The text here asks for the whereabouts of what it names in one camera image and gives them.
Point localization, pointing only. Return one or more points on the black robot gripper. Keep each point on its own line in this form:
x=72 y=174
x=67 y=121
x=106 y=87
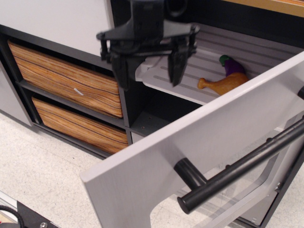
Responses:
x=148 y=34

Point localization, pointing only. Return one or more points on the grey oven door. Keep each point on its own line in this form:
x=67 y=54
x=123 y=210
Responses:
x=126 y=187

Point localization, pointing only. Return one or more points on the black oven door handle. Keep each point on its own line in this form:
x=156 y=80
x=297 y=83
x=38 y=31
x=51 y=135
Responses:
x=237 y=166

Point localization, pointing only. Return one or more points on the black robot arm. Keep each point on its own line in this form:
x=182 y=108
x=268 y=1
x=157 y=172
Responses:
x=173 y=7

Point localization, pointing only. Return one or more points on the white oven rack tray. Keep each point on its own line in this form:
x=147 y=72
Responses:
x=256 y=55

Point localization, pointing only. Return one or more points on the upper wood-pattern storage bin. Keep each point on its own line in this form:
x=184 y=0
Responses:
x=82 y=86

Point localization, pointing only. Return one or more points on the wood-pattern storage bin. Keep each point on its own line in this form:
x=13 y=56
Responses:
x=82 y=86
x=102 y=136

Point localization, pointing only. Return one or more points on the purple toy eggplant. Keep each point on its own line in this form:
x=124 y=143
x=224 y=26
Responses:
x=231 y=65

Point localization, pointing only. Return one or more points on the white cabinet panel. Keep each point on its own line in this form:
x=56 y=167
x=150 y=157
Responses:
x=73 y=23

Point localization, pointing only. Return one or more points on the toy chicken drumstick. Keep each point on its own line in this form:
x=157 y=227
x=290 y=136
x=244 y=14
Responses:
x=224 y=85

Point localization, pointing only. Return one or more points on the dark grey toy kitchen cabinet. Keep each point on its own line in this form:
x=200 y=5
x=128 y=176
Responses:
x=146 y=109

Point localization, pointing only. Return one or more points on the lower wood-pattern storage bin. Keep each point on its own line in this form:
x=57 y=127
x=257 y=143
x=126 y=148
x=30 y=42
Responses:
x=102 y=136

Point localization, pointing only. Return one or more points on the wooden countertop edge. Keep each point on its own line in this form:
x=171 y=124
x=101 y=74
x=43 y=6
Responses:
x=290 y=7

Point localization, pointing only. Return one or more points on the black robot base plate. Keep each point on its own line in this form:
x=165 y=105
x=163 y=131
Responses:
x=32 y=219

